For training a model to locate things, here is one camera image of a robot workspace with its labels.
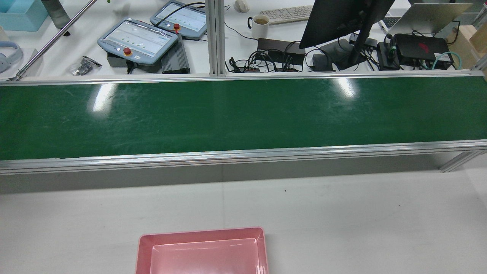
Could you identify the black docking box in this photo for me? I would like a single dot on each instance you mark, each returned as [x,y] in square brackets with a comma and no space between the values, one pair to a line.
[274,45]

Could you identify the pink plastic box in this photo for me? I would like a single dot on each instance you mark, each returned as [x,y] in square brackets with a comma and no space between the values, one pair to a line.
[205,255]

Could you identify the cardboard box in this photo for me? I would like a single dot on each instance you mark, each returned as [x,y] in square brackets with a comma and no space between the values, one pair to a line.
[468,42]

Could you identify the green conveyor belt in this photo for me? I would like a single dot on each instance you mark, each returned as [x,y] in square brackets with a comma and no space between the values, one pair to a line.
[228,114]

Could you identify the black finned power unit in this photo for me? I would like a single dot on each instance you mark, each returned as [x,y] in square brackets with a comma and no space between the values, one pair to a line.
[175,59]

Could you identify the small black power adapter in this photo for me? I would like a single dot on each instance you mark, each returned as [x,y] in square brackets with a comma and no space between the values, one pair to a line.
[322,62]

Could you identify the white coffee mug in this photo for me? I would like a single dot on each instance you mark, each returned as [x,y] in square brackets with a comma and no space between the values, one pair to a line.
[260,28]

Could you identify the white computer keyboard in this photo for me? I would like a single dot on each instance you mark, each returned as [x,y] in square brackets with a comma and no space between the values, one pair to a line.
[285,14]

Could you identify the white computer mouse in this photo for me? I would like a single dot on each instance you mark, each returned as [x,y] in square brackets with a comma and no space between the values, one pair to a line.
[242,5]

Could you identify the small grey teach pendant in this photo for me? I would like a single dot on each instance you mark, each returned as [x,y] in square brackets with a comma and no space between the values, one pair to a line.
[182,17]

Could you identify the large grey teach pendant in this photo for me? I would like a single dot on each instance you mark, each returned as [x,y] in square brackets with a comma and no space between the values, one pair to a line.
[140,38]

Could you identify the black computer monitor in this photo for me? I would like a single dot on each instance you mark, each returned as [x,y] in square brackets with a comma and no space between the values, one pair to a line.
[335,19]

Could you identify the plastic bag with black parts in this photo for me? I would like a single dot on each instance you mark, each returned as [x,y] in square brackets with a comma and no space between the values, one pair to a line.
[84,66]

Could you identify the black mini computer red logo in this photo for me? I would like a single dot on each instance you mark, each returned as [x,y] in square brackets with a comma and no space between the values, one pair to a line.
[418,47]

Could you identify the silver metal rod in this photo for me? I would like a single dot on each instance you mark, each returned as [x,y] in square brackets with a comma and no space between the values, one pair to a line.
[49,43]

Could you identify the silver laptop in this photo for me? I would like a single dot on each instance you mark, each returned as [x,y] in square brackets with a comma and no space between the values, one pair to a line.
[426,17]

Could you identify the grey metal bottle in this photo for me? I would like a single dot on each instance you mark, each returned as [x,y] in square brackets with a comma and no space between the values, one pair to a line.
[57,13]

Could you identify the light blue headphones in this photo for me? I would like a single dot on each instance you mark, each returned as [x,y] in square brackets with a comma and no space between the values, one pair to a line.
[15,57]

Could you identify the light blue storage bin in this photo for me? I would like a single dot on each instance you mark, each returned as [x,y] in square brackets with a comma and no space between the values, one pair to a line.
[23,19]

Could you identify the aluminium profile post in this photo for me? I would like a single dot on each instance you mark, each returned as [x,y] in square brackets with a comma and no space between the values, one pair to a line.
[215,38]

